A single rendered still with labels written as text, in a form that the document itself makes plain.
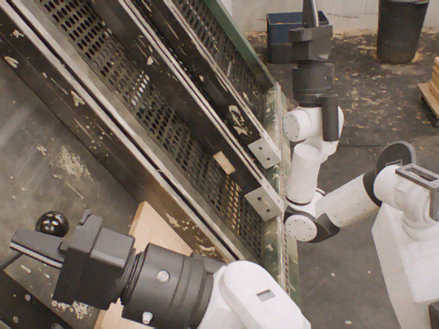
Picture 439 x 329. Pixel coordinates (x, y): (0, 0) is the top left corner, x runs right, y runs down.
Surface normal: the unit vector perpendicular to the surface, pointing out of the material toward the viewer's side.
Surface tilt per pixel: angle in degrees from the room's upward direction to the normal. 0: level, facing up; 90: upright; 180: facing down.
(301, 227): 90
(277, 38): 90
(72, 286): 90
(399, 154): 54
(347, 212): 90
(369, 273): 0
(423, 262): 23
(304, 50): 80
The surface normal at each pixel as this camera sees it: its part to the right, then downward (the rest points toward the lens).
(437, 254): -0.43, -0.77
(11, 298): 0.82, -0.44
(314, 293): -0.05, -0.84
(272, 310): 0.39, -0.79
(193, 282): 0.34, -0.54
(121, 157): -0.08, 0.55
